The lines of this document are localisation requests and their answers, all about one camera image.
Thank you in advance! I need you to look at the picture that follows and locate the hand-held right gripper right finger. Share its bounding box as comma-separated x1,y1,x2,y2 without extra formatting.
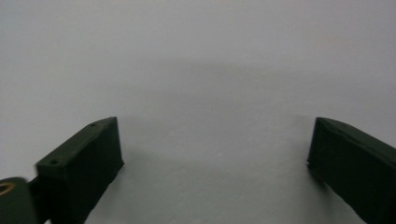
306,117,396,224

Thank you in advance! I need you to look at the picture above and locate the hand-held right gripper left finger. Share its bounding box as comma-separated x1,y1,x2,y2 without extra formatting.
28,116,125,224

